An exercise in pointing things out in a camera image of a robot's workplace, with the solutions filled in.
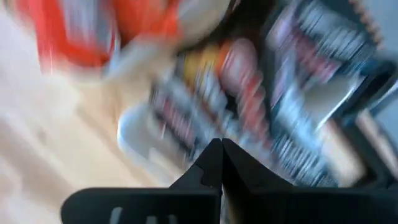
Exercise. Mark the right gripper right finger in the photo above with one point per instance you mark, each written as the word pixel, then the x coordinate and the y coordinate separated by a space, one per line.
pixel 280 205

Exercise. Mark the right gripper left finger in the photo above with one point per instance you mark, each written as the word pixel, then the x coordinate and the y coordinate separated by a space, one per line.
pixel 192 202

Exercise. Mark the red Saucy Noods noodle pack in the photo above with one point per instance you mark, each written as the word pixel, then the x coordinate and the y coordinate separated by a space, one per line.
pixel 77 37

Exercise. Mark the long black hazard-striped floor mat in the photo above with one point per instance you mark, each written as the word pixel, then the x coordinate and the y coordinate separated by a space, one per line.
pixel 367 21

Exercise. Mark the black aluminium table frame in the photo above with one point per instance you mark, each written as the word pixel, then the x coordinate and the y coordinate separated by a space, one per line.
pixel 384 73

